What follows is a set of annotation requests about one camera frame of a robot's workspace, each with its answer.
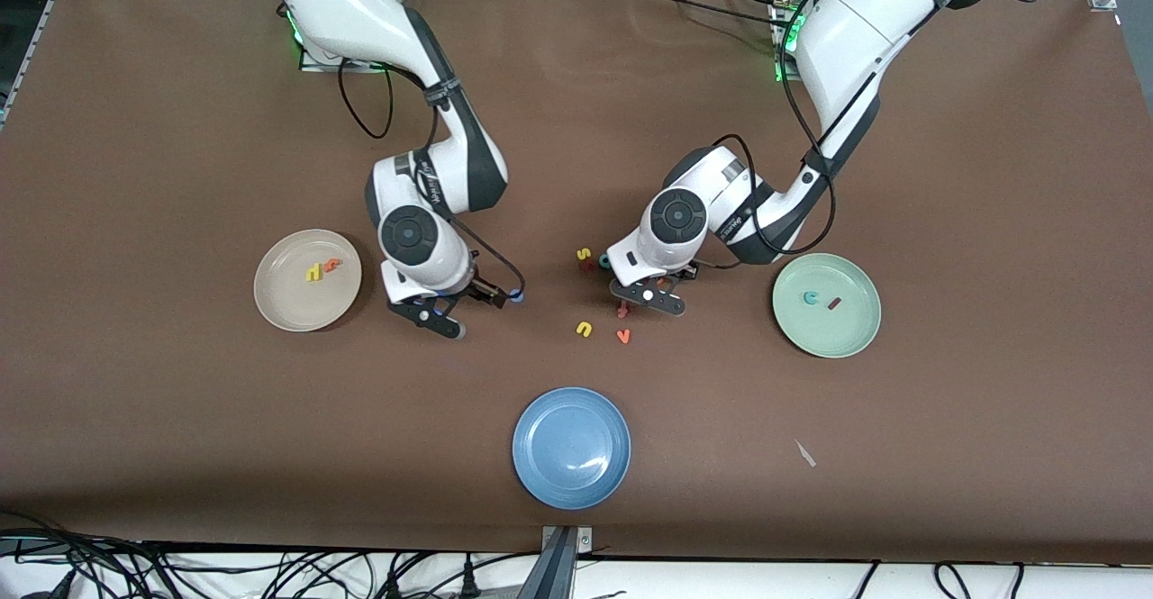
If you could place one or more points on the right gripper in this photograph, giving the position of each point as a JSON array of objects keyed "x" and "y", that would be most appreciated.
[{"x": 479, "y": 288}]

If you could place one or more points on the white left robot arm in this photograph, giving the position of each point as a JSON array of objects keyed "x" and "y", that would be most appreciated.
[{"x": 865, "y": 31}]

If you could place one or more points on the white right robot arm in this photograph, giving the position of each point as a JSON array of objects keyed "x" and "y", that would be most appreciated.
[{"x": 360, "y": 4}]

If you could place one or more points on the light green plate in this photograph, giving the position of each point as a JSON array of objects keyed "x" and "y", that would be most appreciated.
[{"x": 826, "y": 333}]

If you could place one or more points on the blue plate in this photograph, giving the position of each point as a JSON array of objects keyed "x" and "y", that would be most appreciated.
[{"x": 571, "y": 449}]

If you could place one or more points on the brown table cover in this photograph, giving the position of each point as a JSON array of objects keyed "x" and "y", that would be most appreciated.
[{"x": 576, "y": 131}]

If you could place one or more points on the beige brown plate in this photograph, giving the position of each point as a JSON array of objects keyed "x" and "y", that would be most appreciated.
[{"x": 302, "y": 302}]

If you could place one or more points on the small white paper scrap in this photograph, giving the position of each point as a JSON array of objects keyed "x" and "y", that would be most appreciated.
[{"x": 804, "y": 453}]

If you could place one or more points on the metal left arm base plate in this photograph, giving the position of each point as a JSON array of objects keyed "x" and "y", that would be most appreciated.
[{"x": 782, "y": 77}]

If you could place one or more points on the aluminium camera mount profile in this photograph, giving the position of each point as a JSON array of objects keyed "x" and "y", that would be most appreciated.
[{"x": 558, "y": 572}]

